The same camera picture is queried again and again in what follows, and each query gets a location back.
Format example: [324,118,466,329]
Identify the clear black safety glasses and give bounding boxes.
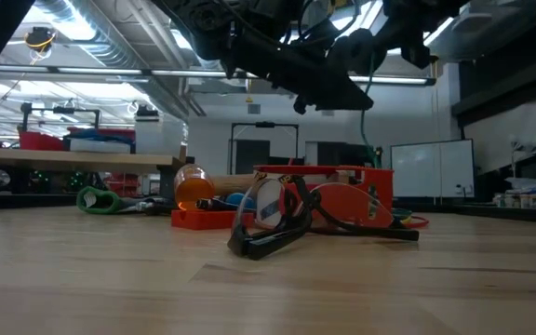
[226,172,421,261]

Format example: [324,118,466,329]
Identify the black camera rig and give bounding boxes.
[20,101,102,134]

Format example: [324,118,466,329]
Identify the silver ventilation duct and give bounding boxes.
[30,0,207,123]

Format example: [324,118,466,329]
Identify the blue marker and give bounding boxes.
[224,193,256,210]

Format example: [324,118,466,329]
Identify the white articulated lamp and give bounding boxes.
[508,133,536,162]

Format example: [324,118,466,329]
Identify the small red tray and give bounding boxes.
[170,208,255,232]

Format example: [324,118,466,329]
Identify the wooden top workbench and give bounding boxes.
[0,147,194,206]

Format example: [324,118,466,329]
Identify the white tray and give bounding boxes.
[68,138,133,154]

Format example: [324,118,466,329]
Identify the red tape dispenser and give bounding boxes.
[252,163,395,229]

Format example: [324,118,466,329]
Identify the red cable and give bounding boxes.
[400,214,431,230]

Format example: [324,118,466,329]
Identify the black grey work glove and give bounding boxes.
[75,185,157,216]

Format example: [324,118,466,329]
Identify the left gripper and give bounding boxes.
[223,32,375,113]

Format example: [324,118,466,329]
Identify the black cabinet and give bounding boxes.
[304,141,384,168]

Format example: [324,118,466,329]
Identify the yellow black cable reel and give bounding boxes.
[24,26,59,65]

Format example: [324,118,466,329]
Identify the blue hose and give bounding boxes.
[65,128,136,143]

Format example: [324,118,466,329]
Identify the white plastic container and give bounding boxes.
[135,115,189,157]

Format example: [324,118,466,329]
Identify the red storage bin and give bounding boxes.
[105,172,141,197]
[19,130,68,152]

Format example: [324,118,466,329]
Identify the long ceiling light fixture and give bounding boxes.
[0,64,437,87]

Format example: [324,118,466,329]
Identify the whiteboard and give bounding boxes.
[390,138,476,200]

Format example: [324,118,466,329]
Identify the orange head wooden mallet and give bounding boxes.
[173,163,269,211]

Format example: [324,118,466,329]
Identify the chrome metal hand tool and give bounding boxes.
[127,197,176,216]

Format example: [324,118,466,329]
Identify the black handled screwdriver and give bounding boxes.
[195,198,241,211]

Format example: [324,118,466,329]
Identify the black stand frame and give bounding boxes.
[229,120,301,177]

